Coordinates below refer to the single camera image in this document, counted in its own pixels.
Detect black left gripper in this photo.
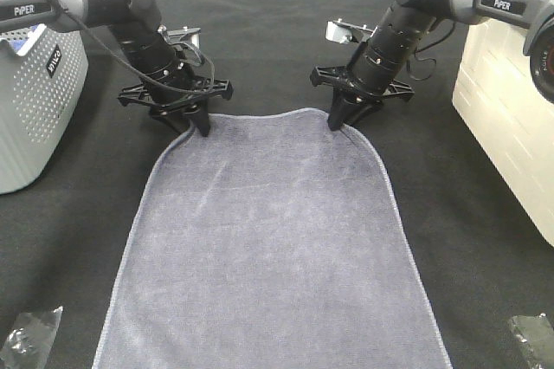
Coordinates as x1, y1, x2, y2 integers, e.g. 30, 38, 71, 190
118, 77, 234, 137

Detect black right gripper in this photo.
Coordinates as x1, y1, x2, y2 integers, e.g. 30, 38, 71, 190
309, 66, 415, 131

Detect grey-blue terry towel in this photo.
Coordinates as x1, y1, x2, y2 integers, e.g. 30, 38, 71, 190
93, 108, 451, 368

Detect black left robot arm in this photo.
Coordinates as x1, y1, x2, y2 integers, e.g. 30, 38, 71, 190
1, 0, 233, 137

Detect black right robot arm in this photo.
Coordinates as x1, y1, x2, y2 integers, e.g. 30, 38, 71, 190
310, 0, 553, 131

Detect cream storage box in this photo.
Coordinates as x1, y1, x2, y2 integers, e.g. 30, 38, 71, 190
451, 0, 553, 243

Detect grey perforated laundry basket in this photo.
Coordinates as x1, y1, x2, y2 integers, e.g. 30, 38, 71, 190
1, 21, 88, 194

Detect blue cloth in basket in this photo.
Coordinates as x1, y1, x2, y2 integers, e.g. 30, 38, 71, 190
9, 25, 38, 56

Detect left clear tape strip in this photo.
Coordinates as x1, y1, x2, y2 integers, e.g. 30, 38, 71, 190
1, 306, 64, 369

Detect clear tape strip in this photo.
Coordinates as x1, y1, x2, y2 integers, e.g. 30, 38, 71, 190
507, 313, 553, 369
1, 306, 64, 369

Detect right clear tape strip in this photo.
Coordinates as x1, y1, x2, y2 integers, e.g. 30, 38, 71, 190
507, 313, 553, 369

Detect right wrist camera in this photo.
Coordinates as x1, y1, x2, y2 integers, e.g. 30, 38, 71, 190
325, 19, 375, 44

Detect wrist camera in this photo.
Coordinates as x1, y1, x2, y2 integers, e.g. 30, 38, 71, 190
325, 19, 375, 44
158, 25, 202, 49

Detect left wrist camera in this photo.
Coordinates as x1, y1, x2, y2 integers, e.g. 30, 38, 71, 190
158, 25, 202, 49

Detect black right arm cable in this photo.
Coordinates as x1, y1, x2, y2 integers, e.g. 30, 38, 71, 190
405, 0, 527, 82

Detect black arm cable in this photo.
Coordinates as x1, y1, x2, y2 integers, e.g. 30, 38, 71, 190
3, 0, 217, 94
405, 0, 527, 82

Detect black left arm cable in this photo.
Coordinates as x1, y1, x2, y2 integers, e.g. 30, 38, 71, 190
3, 0, 217, 94

